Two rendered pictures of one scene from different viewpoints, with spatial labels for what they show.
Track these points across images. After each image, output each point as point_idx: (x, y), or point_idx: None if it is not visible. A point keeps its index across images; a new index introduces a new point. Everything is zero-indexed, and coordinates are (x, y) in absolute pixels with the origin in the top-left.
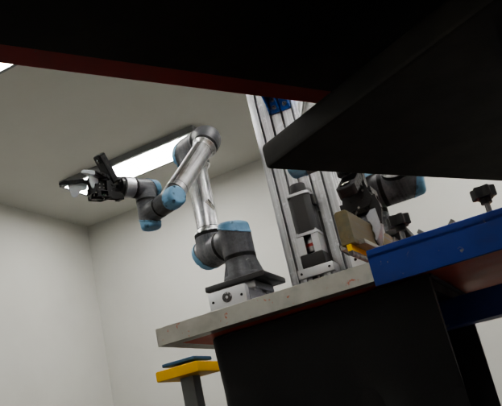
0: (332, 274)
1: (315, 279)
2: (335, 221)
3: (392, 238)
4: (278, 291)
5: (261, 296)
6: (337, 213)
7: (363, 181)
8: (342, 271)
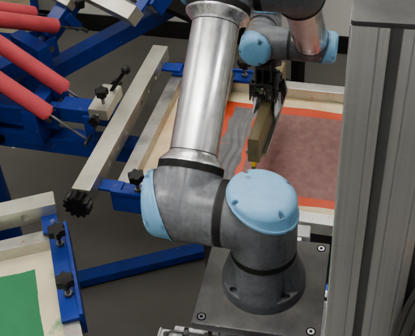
0: (292, 81)
1: (304, 83)
2: (286, 67)
3: (247, 141)
4: (330, 85)
5: (342, 87)
6: (283, 62)
7: (258, 70)
8: (286, 81)
